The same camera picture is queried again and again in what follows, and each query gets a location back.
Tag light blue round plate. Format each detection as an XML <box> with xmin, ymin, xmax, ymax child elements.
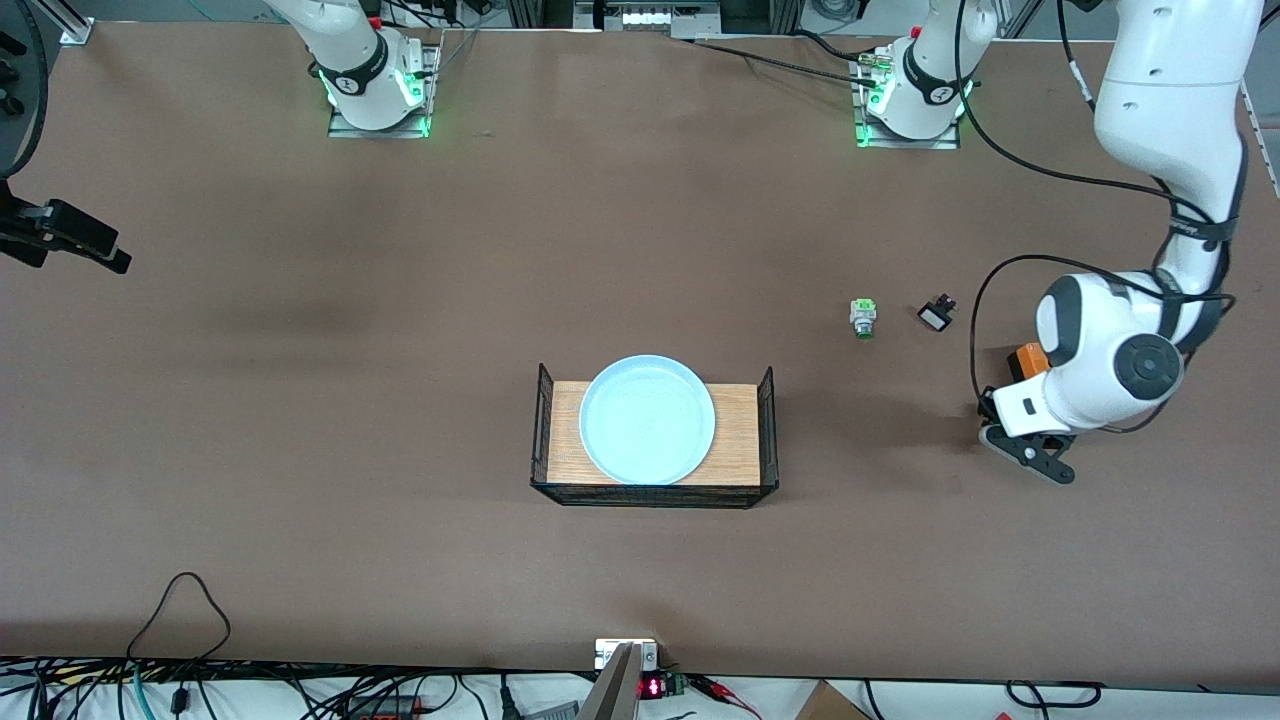
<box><xmin>579</xmin><ymin>354</ymin><xmax>717</xmax><ymax>487</ymax></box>

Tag black stand knobs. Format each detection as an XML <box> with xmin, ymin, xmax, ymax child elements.
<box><xmin>0</xmin><ymin>30</ymin><xmax>29</xmax><ymax>116</ymax></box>

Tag short aluminium profile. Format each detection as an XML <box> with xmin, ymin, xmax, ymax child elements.
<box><xmin>30</xmin><ymin>0</ymin><xmax>94</xmax><ymax>46</ymax></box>

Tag brown cardboard piece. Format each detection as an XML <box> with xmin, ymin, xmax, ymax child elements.
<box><xmin>795</xmin><ymin>680</ymin><xmax>873</xmax><ymax>720</ymax></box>

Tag grey metal bar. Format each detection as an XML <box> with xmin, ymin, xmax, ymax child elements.
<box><xmin>575</xmin><ymin>643</ymin><xmax>641</xmax><ymax>720</ymax></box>

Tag orange button enclosure box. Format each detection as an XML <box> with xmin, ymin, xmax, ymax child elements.
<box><xmin>1007</xmin><ymin>342</ymin><xmax>1053</xmax><ymax>389</ymax></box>

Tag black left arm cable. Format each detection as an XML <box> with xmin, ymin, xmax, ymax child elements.
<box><xmin>950</xmin><ymin>0</ymin><xmax>1237</xmax><ymax>437</ymax></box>

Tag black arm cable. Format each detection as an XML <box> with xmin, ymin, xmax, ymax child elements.
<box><xmin>0</xmin><ymin>0</ymin><xmax>50</xmax><ymax>183</ymax></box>
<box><xmin>950</xmin><ymin>0</ymin><xmax>1237</xmax><ymax>437</ymax></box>

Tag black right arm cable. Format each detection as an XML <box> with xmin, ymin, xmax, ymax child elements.
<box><xmin>0</xmin><ymin>0</ymin><xmax>50</xmax><ymax>183</ymax></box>

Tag wooden tray with wire sides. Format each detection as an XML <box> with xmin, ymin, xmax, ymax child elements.
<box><xmin>530</xmin><ymin>363</ymin><xmax>780</xmax><ymax>510</ymax></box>

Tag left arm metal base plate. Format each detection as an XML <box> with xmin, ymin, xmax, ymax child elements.
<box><xmin>855</xmin><ymin>50</ymin><xmax>963</xmax><ymax>151</ymax></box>

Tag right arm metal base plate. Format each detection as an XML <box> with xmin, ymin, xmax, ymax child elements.
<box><xmin>328</xmin><ymin>45</ymin><xmax>441</xmax><ymax>139</ymax></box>

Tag thin black looped cable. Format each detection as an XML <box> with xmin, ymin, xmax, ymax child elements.
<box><xmin>125</xmin><ymin>572</ymin><xmax>233</xmax><ymax>663</ymax></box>

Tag long aluminium profile rail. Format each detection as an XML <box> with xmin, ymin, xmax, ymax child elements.
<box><xmin>1240</xmin><ymin>80</ymin><xmax>1280</xmax><ymax>196</ymax></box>

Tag red clip lead wires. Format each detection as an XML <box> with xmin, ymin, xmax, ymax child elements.
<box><xmin>690</xmin><ymin>675</ymin><xmax>763</xmax><ymax>720</ymax></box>

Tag black cable across table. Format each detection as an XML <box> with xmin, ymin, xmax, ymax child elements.
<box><xmin>680</xmin><ymin>38</ymin><xmax>881</xmax><ymax>85</ymax></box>

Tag black cable bundle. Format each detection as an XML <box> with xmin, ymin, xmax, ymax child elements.
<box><xmin>0</xmin><ymin>655</ymin><xmax>601</xmax><ymax>720</ymax></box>

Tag small silver metal bracket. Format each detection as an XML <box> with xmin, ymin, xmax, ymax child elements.
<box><xmin>595</xmin><ymin>638</ymin><xmax>658</xmax><ymax>671</ymax></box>

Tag metal frame with white lights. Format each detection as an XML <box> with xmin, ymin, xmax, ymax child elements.
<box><xmin>575</xmin><ymin>0</ymin><xmax>721</xmax><ymax>36</ymax></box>

